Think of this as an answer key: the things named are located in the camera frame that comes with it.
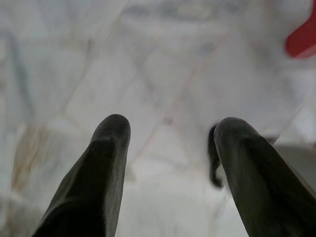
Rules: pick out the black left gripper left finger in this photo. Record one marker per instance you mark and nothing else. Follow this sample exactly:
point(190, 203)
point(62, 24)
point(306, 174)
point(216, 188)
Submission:
point(93, 177)

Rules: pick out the red plastic stool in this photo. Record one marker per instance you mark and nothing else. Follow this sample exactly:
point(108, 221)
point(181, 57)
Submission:
point(302, 42)

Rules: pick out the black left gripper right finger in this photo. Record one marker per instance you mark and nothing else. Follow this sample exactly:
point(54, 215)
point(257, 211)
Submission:
point(261, 187)

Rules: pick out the black robot left foot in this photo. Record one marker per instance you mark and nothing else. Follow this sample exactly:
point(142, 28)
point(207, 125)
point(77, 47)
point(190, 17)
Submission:
point(212, 153)

